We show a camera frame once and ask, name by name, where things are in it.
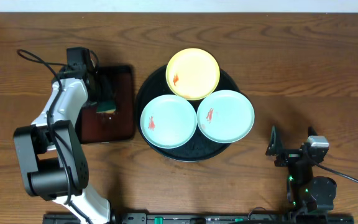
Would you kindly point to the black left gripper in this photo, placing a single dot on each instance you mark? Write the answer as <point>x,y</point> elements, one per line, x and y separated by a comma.
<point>101,94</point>

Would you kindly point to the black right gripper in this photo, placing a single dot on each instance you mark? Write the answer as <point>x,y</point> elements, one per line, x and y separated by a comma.
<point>289,155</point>

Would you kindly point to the green yellow sponge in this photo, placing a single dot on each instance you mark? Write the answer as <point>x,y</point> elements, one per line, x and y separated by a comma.
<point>106,103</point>

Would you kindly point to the light green plate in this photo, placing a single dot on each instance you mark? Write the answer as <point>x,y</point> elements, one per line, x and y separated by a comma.
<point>225,116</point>
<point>168,121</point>

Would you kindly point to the yellow plate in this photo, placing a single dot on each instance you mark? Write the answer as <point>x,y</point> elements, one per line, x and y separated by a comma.
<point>192,74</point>

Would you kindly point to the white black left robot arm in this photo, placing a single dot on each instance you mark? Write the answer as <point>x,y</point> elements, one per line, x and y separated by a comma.
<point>52,163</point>

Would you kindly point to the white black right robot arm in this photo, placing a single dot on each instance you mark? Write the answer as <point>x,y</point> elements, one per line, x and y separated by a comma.
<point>310,195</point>

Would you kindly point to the black rectangular water tray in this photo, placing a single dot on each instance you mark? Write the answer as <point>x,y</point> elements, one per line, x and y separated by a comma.
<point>95,127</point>

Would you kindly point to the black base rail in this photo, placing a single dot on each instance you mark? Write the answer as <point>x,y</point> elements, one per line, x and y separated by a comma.
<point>142,218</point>

